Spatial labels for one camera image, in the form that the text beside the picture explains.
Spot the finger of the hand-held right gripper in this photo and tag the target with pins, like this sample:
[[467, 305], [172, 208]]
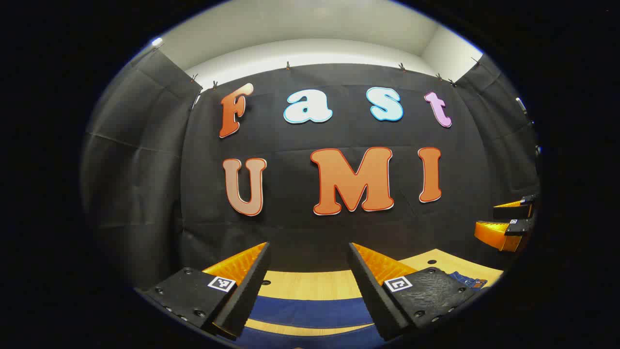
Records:
[[513, 212], [518, 229]]

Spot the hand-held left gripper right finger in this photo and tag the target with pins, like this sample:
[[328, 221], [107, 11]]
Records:
[[370, 291]]

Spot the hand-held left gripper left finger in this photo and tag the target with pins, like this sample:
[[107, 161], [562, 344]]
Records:
[[252, 286]]

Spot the blue jeans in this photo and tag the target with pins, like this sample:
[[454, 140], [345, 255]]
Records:
[[310, 312]]

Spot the black backdrop cloth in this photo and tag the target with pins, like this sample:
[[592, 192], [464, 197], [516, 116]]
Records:
[[290, 232]]

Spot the row of small backdrop clips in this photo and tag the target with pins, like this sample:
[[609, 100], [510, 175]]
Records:
[[287, 65]]

